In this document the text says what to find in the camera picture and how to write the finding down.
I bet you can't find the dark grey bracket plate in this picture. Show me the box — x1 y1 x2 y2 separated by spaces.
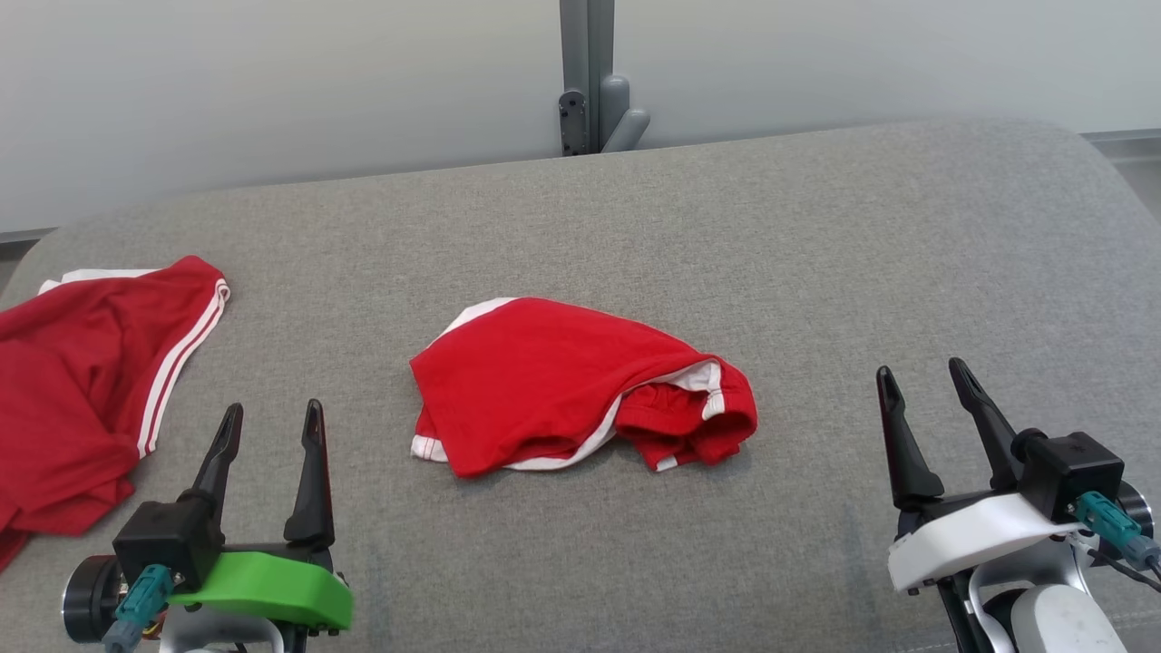
558 89 590 157

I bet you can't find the teal camera connector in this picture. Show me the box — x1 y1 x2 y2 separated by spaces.
1070 491 1161 572
102 564 174 653

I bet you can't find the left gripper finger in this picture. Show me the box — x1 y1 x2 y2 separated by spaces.
177 403 245 525
283 398 336 550

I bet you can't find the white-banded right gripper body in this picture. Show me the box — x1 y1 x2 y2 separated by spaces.
886 488 1087 597

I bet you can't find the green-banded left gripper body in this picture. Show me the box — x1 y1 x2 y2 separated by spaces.
168 542 355 634

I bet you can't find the teal left camera connector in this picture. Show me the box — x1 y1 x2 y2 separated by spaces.
102 564 174 653

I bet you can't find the light grey rounded bracket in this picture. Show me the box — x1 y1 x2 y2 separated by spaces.
599 74 651 153

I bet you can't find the teal right camera connector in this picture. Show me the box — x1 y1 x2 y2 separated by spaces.
1070 491 1161 572

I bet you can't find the red jersey with white trim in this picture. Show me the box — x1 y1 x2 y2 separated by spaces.
0 256 231 572

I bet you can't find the small red white-cuffed shirt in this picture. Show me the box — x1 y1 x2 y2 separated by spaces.
409 297 758 479

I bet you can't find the black right camera cable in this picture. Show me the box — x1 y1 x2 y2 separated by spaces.
1086 547 1161 595

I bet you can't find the grey metal post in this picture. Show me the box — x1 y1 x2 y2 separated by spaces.
559 0 616 155

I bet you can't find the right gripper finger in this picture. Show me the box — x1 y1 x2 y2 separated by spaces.
948 356 1028 493
875 365 945 512

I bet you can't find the grey fabric sofa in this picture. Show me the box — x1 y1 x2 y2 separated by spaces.
0 118 1161 653

